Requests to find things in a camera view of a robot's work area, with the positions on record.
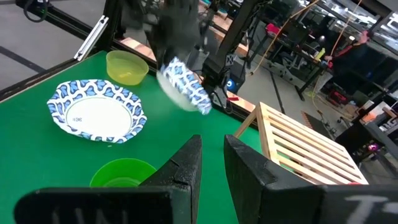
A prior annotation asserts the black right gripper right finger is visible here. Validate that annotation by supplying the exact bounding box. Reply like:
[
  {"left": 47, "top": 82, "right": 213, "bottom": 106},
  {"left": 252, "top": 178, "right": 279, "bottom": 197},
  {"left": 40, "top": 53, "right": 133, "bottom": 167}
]
[{"left": 223, "top": 134, "right": 398, "bottom": 224}]

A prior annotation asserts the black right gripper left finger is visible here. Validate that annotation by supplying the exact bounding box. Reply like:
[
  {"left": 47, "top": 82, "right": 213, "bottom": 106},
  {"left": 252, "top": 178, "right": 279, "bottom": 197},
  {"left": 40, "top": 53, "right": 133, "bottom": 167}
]
[{"left": 14, "top": 134, "right": 204, "bottom": 224}]

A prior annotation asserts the blue patterned paper bowl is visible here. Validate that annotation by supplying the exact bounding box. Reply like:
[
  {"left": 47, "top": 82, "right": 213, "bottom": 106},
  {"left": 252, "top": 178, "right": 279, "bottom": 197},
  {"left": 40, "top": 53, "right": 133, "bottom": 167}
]
[
  {"left": 46, "top": 78, "right": 148, "bottom": 145},
  {"left": 155, "top": 56, "right": 213, "bottom": 116}
]

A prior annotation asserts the wooden slatted shelf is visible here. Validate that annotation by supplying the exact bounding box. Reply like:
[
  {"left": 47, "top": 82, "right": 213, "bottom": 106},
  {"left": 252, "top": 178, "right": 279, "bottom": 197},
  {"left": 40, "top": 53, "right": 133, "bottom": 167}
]
[{"left": 233, "top": 101, "right": 369, "bottom": 186}]

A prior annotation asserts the green plastic bowl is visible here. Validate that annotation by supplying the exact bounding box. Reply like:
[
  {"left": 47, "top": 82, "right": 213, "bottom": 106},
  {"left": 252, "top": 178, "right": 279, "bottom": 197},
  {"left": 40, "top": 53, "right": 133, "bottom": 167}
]
[{"left": 89, "top": 157, "right": 157, "bottom": 189}]

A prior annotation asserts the yellow plastic bowl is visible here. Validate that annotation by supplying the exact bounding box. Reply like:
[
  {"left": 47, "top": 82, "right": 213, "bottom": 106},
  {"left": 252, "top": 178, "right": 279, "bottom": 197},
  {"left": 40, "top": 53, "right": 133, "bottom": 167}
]
[{"left": 105, "top": 50, "right": 150, "bottom": 86}]

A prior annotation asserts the silver aluminium profile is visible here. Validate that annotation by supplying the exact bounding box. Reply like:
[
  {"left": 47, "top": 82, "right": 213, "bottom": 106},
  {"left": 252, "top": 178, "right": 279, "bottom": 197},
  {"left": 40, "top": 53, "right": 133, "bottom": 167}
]
[{"left": 73, "top": 15, "right": 110, "bottom": 62}]

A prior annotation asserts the black box with blue light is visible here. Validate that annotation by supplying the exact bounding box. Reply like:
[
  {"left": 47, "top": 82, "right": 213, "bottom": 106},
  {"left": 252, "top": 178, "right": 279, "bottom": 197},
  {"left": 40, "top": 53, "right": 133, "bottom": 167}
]
[{"left": 224, "top": 76, "right": 247, "bottom": 95}]

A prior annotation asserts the green table mat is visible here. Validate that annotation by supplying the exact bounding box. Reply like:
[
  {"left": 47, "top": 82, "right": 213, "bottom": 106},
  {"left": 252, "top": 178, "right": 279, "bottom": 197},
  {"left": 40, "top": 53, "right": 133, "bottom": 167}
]
[{"left": 0, "top": 50, "right": 296, "bottom": 224}]

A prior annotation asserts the person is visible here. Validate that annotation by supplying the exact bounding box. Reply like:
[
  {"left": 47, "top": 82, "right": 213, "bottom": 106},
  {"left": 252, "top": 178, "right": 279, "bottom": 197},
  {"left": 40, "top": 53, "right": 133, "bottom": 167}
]
[{"left": 324, "top": 29, "right": 374, "bottom": 73}]

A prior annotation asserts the black aluminium table frame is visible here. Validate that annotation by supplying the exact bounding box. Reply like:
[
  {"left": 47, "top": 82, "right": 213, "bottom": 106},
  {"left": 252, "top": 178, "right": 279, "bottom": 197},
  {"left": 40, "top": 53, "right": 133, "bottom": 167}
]
[{"left": 0, "top": 0, "right": 259, "bottom": 129}]

